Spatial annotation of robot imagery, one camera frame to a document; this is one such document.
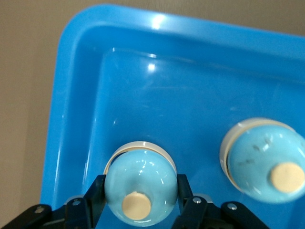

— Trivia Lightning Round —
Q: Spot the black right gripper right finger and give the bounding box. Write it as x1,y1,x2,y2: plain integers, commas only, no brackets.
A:
171,174,271,229

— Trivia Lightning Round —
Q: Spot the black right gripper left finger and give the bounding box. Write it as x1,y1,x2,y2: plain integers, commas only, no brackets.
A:
0,175,108,229

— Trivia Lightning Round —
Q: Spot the light blue dome bell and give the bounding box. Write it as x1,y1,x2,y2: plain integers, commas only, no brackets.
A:
104,140,179,227
219,117,305,204

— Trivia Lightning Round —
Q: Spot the blue plastic tray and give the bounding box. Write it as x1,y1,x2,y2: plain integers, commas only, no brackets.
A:
39,3,305,229

